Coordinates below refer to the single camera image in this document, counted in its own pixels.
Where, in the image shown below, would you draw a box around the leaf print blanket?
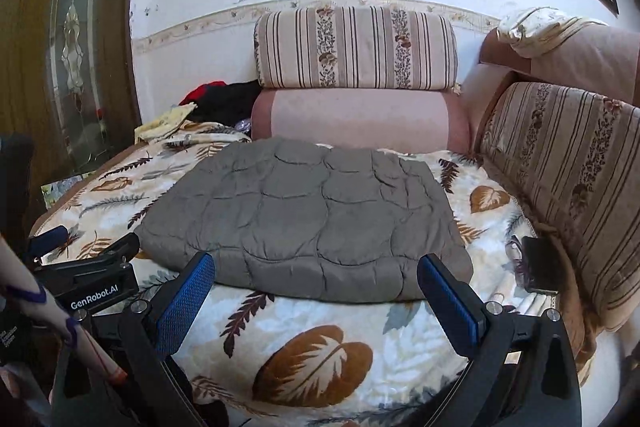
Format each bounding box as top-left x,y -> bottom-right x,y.
30,134 -> 571,427

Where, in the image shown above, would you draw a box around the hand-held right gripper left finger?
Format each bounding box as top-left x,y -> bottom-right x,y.
50,251 -> 217,427

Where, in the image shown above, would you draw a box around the wooden door with glass panel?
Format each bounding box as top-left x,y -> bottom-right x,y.
0,0 -> 143,233

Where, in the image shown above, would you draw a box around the green printed box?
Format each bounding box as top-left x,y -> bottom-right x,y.
41,174 -> 91,210

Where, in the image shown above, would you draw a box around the cream patterned cloth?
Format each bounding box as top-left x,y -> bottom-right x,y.
497,7 -> 608,58

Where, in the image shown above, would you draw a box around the short striped floral sofa cushion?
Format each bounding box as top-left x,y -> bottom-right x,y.
254,5 -> 460,90

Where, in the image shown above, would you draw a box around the black and red clothes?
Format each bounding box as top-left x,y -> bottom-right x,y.
179,80 -> 262,126

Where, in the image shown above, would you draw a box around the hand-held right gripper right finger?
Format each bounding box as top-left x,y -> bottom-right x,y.
416,253 -> 583,427

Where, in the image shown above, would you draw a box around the orange brown cloth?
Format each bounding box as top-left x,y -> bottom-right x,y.
540,227 -> 601,358

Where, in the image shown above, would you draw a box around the long striped floral sofa cushion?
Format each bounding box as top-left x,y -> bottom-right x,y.
475,82 -> 640,333

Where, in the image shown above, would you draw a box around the yellow cloth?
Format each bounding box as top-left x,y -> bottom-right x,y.
135,103 -> 198,142

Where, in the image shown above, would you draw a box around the grey hooded quilted jacket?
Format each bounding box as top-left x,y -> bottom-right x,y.
135,136 -> 475,304

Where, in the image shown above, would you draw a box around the black wallet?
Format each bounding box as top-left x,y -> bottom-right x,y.
522,236 -> 561,295

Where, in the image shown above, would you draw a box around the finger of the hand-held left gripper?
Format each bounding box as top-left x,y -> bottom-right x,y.
25,225 -> 69,259
94,233 -> 142,269

